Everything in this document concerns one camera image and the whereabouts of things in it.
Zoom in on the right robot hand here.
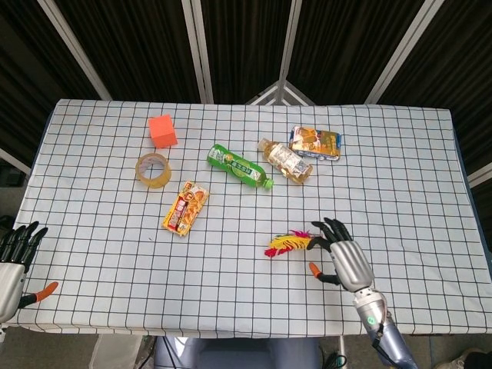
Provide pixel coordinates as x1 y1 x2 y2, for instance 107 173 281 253
308 217 375 293

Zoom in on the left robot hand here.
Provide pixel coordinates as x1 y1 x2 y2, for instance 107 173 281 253
0 221 60 324

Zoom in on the red yellow feather toy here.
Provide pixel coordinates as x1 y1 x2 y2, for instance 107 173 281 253
264 229 313 259

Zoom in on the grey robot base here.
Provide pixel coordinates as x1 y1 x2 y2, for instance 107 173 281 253
153 334 322 369

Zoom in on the white checkered tablecloth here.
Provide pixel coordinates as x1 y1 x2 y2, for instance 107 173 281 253
5 98 492 341

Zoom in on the amber tea bottle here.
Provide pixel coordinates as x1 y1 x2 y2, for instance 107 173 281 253
257 138 314 186

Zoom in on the blue gold snack packet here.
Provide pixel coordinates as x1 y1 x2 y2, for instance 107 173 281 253
288 125 343 162

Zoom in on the green tea bottle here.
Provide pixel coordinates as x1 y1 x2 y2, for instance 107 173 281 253
207 143 274 190

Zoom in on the white shoe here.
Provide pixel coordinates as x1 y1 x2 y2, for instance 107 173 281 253
433 347 488 369

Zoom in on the yellow red snack box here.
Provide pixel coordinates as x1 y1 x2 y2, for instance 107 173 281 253
161 181 211 236

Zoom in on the clear packing tape roll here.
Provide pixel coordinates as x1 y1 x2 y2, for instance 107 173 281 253
135 152 172 191

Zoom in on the orange foam cube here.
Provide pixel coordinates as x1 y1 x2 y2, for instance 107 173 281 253
147 113 179 150

